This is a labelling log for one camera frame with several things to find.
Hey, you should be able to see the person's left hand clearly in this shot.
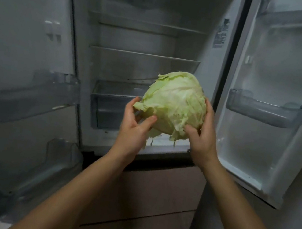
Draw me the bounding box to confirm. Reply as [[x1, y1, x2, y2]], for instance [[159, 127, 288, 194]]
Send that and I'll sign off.
[[108, 94, 161, 171]]

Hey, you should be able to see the person's right hand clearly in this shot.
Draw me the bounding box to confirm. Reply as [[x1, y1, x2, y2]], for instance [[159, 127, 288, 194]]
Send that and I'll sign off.
[[178, 95, 229, 172]]

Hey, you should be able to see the green cabbage head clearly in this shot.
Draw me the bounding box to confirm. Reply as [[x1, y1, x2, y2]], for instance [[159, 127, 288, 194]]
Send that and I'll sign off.
[[126, 64, 213, 159]]

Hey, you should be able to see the person's left forearm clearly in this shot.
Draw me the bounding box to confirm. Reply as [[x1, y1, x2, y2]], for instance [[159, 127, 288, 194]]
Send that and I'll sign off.
[[8, 136, 136, 229]]

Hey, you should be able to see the person's right forearm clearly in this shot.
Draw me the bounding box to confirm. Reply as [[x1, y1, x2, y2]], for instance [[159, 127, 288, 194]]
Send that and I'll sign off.
[[182, 154, 302, 229]]

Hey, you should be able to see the clear crisper drawer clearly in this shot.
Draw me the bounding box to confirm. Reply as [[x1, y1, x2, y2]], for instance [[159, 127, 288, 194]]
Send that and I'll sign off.
[[86, 77, 160, 138]]

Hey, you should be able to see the glass refrigerator shelf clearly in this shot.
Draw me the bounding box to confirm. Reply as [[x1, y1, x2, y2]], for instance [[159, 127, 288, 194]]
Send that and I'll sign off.
[[88, 43, 201, 71], [86, 10, 209, 44]]

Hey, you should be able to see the small clear door bin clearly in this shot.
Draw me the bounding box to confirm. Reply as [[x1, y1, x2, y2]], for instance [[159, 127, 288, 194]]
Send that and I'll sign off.
[[223, 87, 302, 132]]

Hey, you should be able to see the open refrigerator body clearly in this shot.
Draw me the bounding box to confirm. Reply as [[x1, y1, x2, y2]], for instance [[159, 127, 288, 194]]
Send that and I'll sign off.
[[41, 0, 248, 177]]

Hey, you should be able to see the printed label sticker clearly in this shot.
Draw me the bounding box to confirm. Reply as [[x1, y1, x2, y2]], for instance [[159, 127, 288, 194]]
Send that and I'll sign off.
[[212, 17, 232, 51]]

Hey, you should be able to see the white refrigerator door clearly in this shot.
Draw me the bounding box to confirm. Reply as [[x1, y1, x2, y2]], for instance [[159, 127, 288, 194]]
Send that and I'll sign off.
[[202, 0, 302, 214], [0, 0, 111, 229]]

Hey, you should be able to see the large clear door bin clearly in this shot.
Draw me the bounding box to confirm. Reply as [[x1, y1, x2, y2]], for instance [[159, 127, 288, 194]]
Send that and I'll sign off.
[[0, 62, 85, 137]]

